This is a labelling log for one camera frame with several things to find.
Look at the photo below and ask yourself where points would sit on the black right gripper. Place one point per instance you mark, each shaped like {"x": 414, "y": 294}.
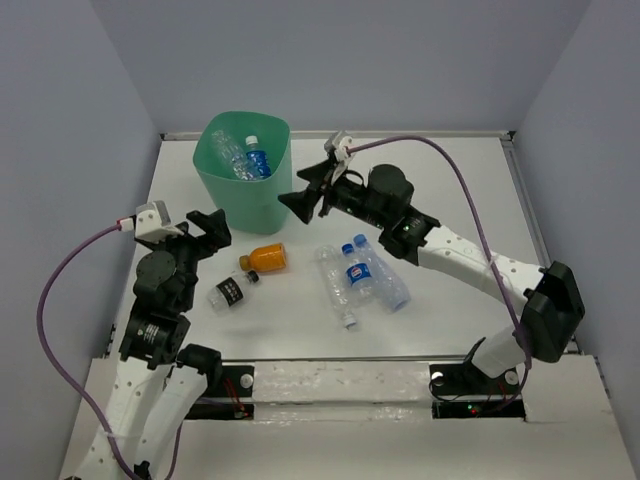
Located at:
{"x": 304, "y": 202}

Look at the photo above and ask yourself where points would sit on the blue label white cap bottle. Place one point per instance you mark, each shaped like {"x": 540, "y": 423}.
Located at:
{"x": 257, "y": 155}

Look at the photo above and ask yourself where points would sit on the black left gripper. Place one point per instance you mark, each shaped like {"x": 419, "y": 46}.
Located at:
{"x": 214, "y": 223}

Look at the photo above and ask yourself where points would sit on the clear blue cap bottle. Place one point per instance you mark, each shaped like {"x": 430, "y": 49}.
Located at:
{"x": 391, "y": 290}

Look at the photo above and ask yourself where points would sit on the white foam strip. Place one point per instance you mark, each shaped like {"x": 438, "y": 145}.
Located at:
{"x": 286, "y": 392}

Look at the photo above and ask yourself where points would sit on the orange juice bottle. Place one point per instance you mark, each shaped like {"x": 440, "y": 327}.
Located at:
{"x": 265, "y": 259}

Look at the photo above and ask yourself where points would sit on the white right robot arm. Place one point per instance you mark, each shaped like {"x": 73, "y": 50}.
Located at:
{"x": 546, "y": 300}

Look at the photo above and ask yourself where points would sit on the Pepsi label bottle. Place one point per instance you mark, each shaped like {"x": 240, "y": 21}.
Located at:
{"x": 358, "y": 274}

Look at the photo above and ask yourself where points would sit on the green plastic bin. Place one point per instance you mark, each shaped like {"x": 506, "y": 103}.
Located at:
{"x": 250, "y": 206}

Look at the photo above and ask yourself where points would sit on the clear crushed white cap bottle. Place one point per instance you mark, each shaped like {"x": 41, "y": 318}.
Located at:
{"x": 328, "y": 264}

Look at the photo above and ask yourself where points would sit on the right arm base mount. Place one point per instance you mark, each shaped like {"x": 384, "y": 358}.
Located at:
{"x": 461, "y": 390}

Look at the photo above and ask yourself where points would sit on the small black label bottle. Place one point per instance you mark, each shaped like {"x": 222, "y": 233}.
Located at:
{"x": 233, "y": 291}

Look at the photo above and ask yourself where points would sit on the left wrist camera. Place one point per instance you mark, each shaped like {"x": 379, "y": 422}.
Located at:
{"x": 152, "y": 222}

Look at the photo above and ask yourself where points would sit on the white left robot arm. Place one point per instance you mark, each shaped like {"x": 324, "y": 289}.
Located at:
{"x": 158, "y": 376}

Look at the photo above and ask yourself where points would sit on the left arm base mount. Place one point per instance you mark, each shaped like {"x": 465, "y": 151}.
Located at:
{"x": 231, "y": 399}

